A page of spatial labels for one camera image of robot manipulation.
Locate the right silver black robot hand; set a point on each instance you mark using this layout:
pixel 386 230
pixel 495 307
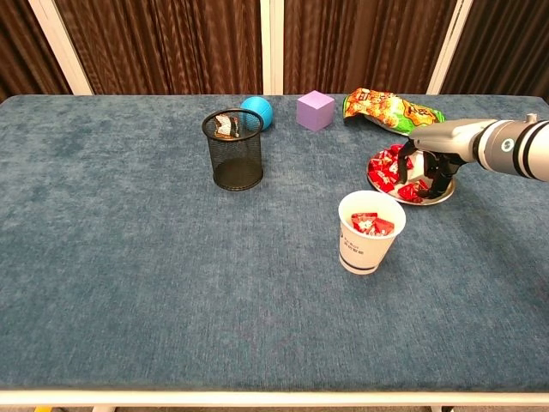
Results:
pixel 446 137

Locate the white paper cup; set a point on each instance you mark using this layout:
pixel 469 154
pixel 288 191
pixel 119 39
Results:
pixel 364 253

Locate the round steel plate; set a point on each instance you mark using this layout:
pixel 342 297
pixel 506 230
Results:
pixel 418 171

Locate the orange green snack bag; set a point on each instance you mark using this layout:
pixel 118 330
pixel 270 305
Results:
pixel 377 107

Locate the brown pleated partition screen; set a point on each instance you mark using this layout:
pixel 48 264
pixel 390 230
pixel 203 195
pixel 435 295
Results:
pixel 163 43
pixel 21 43
pixel 506 43
pixel 364 43

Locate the purple cube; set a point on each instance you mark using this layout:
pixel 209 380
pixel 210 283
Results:
pixel 315 111

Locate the blue ball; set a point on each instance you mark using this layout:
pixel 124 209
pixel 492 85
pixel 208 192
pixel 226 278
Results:
pixel 259 107

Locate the black mesh pen holder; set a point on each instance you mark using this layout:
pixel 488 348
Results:
pixel 236 171

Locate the blue fabric table cover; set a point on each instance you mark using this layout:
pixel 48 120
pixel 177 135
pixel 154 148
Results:
pixel 128 257

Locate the white table frame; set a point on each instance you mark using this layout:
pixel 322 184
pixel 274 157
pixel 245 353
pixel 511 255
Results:
pixel 257 398

